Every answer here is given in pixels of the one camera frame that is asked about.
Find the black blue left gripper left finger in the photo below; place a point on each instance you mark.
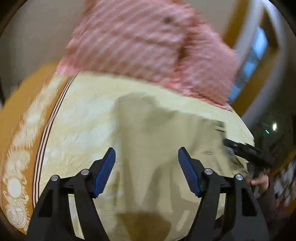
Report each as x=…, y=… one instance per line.
x=51, y=218

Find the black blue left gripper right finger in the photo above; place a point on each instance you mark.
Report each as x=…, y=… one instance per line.
x=228, y=209

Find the khaki pants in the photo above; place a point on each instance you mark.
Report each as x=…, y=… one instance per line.
x=159, y=203

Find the person's right hand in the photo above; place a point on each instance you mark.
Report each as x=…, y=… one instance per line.
x=260, y=183

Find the yellow orange patterned bedspread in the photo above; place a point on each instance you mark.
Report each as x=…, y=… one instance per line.
x=59, y=125

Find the rear pink polka dot pillow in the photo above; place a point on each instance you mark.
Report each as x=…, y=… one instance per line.
x=206, y=68

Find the pink polka dot pillow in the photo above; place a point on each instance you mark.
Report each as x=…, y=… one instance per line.
x=206, y=68
x=140, y=39

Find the front pink polka dot pillow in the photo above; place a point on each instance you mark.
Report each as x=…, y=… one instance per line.
x=140, y=39

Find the window with orange frame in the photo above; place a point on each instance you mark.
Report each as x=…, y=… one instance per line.
x=256, y=31

